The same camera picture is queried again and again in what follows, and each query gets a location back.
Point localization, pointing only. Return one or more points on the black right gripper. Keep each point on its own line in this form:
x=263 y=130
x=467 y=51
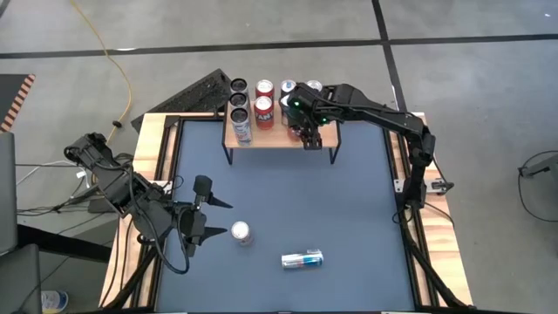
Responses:
x=307 y=107

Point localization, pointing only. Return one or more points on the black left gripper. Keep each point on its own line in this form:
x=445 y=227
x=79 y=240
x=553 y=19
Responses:
x=192 y=227

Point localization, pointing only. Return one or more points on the blue beverage can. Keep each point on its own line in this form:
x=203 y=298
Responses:
x=283 y=104

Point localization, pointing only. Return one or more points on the silver Diet Coke can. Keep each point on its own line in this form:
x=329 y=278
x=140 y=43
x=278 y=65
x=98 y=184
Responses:
x=315 y=83
x=241 y=232

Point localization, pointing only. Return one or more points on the blue silver Red Bull can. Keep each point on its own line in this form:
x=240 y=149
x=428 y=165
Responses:
x=287 y=85
x=303 y=260

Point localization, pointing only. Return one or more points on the white Celsius Peach Vibe can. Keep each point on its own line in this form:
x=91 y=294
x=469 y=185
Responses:
x=239 y=83
x=241 y=124

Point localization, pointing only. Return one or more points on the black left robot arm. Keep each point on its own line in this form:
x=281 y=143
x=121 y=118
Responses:
x=126 y=196

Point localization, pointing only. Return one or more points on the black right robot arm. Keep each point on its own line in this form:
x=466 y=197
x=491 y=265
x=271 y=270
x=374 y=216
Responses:
x=392 y=118

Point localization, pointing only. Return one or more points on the blue table mat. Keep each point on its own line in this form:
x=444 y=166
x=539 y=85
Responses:
x=305 y=196

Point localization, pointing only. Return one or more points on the black power brick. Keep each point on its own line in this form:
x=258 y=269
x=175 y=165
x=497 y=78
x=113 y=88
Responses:
x=97 y=206

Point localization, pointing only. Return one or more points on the white blue yellow container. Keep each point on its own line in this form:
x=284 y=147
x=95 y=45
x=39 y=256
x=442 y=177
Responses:
x=54 y=301

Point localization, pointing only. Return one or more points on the dark grey box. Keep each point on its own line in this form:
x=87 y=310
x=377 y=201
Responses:
x=19 y=283

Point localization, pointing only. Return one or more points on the black mat orange striped edge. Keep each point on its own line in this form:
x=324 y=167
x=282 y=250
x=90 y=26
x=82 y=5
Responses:
x=11 y=93

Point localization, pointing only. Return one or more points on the wooden shelf black metal frame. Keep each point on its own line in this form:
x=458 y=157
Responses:
x=270 y=138

